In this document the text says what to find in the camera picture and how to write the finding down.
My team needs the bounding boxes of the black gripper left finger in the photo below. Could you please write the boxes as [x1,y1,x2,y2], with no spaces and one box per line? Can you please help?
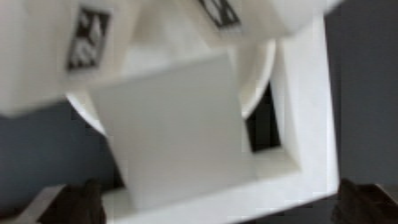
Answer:
[11,178,109,224]

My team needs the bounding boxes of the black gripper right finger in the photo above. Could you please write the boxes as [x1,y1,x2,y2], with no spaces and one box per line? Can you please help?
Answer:
[333,179,398,224]

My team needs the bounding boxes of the white stool leg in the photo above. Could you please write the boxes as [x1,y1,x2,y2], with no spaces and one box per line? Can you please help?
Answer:
[91,54,256,210]
[176,0,345,47]
[0,0,141,118]

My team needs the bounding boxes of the white round stool seat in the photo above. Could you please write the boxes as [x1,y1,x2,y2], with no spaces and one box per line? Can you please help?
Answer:
[64,0,281,136]

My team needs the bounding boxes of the white front barrier wall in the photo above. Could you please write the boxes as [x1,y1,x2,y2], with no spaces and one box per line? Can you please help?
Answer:
[103,149,338,224]

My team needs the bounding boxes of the white barrier wall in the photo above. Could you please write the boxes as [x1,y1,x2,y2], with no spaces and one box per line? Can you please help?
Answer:
[103,149,338,224]
[272,17,340,201]

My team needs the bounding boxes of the white right barrier wall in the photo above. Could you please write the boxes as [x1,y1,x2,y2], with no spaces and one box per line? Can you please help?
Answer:
[272,17,340,201]

